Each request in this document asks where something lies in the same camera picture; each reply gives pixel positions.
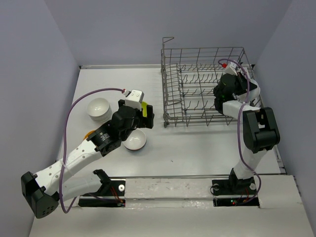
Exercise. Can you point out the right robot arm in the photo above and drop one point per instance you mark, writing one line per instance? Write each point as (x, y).
(257, 131)

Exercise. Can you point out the white bowl stack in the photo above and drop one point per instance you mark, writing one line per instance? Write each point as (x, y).
(99, 110)

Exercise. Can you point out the grey wire dish rack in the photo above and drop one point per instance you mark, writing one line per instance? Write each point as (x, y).
(189, 76)

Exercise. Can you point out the white bowl red rim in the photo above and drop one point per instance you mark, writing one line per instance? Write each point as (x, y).
(136, 141)

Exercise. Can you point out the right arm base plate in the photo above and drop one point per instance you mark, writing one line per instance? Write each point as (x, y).
(225, 196)

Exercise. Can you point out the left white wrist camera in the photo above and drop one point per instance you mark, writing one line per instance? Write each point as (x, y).
(134, 98)

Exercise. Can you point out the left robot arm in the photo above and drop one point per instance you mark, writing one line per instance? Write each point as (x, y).
(46, 189)

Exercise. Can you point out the orange bowl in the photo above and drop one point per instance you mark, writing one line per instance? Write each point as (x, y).
(89, 135)

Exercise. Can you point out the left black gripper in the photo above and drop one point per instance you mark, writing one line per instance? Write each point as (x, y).
(146, 122)

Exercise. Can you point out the green bowl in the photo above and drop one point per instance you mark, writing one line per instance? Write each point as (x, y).
(144, 108)

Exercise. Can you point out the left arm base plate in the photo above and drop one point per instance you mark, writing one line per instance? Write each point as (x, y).
(111, 196)

